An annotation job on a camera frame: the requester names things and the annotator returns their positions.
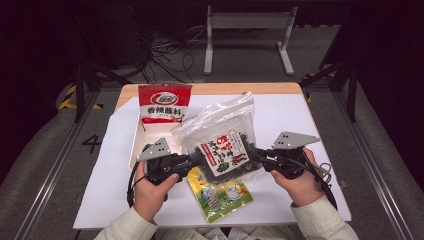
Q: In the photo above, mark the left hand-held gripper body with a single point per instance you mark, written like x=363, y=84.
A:
x=163, y=166

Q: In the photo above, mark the clear bag of dried seaweed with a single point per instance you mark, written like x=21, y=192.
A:
x=223, y=150

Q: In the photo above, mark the white table mat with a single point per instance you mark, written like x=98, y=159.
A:
x=110, y=186

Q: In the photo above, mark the aluminium frame rail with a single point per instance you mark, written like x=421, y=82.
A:
x=50, y=173
x=366, y=156

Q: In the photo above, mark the red white seasoning packet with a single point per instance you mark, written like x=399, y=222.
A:
x=165, y=100

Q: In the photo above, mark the person's right hand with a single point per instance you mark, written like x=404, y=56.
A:
x=300, y=190

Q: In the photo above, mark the white metal stand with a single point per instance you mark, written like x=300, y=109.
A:
x=248, y=20

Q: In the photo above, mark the black metal stand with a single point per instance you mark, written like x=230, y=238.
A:
x=80, y=83
x=351, y=86

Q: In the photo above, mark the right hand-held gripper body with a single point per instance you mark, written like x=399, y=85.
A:
x=288, y=160

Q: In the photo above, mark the yellow black hazard tape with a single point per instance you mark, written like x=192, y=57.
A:
x=68, y=97

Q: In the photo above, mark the yellow green spout pouch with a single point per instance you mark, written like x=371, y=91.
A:
x=216, y=200

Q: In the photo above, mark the person's left hand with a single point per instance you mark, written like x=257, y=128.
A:
x=150, y=196

